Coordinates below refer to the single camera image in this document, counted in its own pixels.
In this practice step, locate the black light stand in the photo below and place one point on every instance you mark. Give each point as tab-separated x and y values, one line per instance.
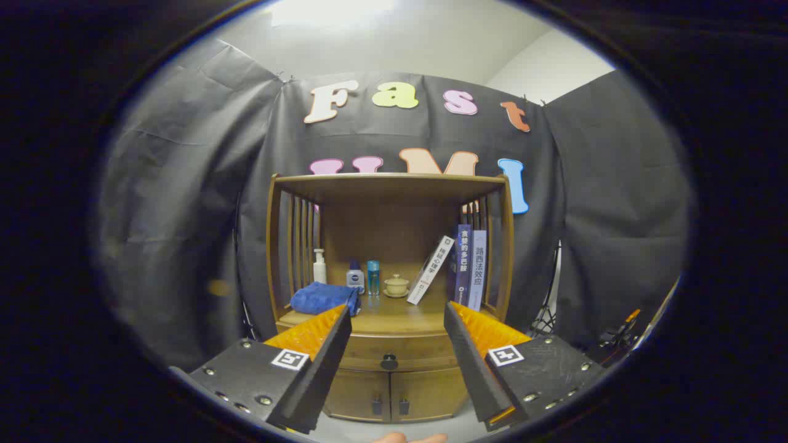
545	320

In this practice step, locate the wooden cabinet door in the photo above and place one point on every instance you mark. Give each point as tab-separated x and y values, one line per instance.
431	391
354	394

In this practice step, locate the wooden cabinet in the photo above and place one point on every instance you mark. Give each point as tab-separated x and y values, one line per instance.
394	221

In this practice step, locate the light purple book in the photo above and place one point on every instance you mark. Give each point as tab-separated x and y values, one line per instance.
478	271

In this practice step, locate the beige lidded teacup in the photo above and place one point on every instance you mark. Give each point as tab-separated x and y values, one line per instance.
396	286

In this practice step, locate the black device with orange part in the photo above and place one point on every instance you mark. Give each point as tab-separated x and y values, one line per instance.
615	338

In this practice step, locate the white book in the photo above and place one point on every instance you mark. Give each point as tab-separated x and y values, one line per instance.
431	271

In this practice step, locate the wooden countertop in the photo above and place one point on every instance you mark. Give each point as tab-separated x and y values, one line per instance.
394	314

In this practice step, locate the wooden drawer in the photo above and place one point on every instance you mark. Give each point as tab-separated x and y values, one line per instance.
418	351

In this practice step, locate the white pump bottle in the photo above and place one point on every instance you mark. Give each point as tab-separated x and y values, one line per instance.
319	271

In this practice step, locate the dark blue book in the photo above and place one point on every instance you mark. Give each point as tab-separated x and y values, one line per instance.
462	264

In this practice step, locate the blue rolled towel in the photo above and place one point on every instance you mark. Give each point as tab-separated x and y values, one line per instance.
320	298

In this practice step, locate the white bottle with blue cap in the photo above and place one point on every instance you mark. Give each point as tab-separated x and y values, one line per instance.
355	280

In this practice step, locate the clear blue bottle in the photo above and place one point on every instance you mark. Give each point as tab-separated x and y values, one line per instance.
373	274

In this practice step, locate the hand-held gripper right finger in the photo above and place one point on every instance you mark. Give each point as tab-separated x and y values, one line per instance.
471	363

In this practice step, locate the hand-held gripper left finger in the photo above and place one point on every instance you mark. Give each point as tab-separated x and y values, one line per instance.
323	375

